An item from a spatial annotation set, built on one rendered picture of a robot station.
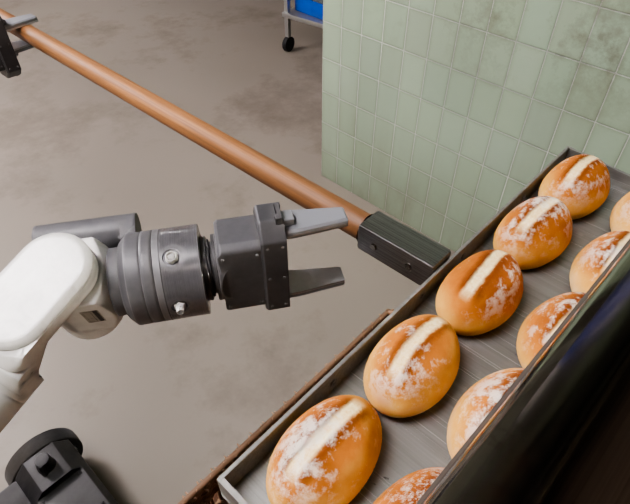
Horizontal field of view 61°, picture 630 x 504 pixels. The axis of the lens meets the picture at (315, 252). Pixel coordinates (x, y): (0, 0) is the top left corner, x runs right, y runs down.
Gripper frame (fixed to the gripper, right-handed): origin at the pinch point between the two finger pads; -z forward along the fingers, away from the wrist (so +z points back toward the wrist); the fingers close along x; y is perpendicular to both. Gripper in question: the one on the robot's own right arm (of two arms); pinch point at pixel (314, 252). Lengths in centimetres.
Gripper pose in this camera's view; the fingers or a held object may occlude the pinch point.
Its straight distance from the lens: 53.2
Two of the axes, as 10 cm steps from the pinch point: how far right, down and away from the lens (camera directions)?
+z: -9.8, 1.5, -1.5
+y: 2.1, 6.8, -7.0
